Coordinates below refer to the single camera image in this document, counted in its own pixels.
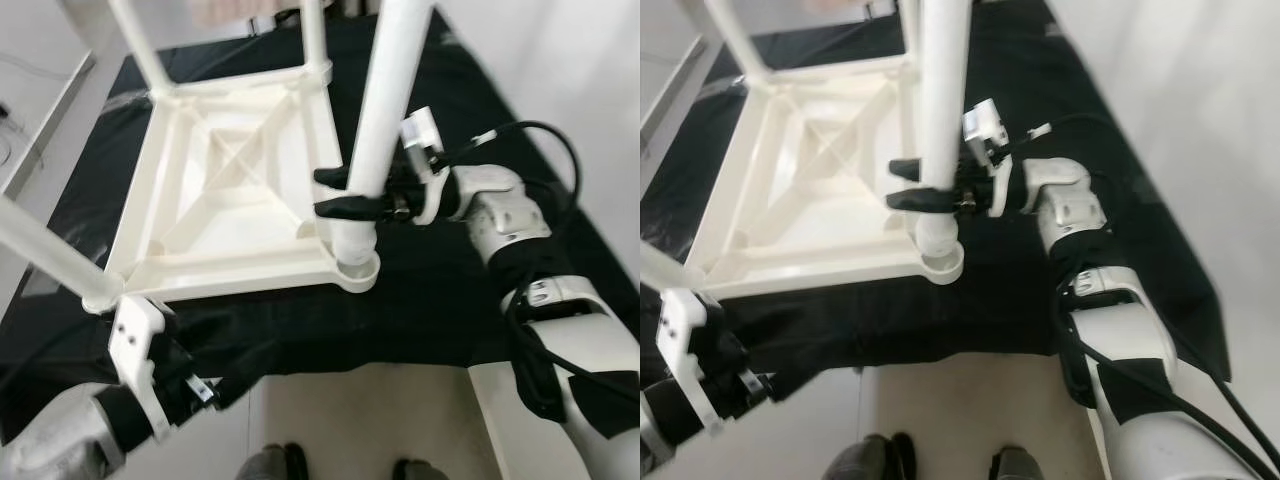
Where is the cream plastic table top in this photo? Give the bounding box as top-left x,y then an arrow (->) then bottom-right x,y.
100,58 -> 383,303
685,50 -> 966,301

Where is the grey left robot foot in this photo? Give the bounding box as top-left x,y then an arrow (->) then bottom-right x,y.
825,432 -> 916,480
237,443 -> 311,480

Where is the grey robot foot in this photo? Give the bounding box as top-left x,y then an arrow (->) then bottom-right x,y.
825,432 -> 916,480
988,447 -> 1046,480
392,457 -> 451,480
237,443 -> 311,480

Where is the beige side table cloth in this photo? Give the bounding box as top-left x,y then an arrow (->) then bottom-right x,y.
192,0 -> 301,29

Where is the clear plastic bag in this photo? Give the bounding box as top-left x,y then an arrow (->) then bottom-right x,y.
95,82 -> 161,109
695,72 -> 753,99

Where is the grey right robot foot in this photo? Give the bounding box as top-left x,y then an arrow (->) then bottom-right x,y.
392,457 -> 451,480
988,447 -> 1046,480

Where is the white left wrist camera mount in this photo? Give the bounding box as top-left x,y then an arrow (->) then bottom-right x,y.
655,288 -> 726,436
107,295 -> 181,443

